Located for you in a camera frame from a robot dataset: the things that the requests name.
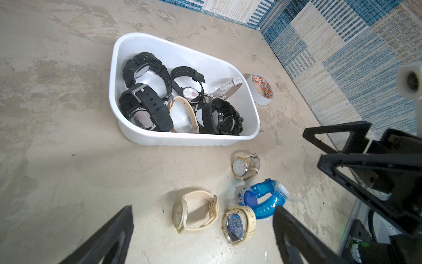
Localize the black chunky digital watch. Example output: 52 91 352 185
118 83 174 132

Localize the white tape roll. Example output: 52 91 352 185
247 74 274 106

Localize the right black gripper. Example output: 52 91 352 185
302 121 422 235

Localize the black rugged watch thin strap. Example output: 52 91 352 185
122 52 173 100

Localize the small black round watch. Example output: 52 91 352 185
194 99 244 136

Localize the rose gold white strap watch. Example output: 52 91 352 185
211 78 242 100

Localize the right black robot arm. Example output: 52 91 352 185
303 121 422 264

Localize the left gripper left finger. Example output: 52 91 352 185
61 205 134 264

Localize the black watch with strap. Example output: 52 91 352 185
170 66 206 105

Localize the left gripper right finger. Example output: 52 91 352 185
273 206 346 264

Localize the silver chain pocket watch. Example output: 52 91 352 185
203 93 227 103

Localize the blue transparent watch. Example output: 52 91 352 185
237 178 290 220

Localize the white plastic storage box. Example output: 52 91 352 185
109 33 260 146

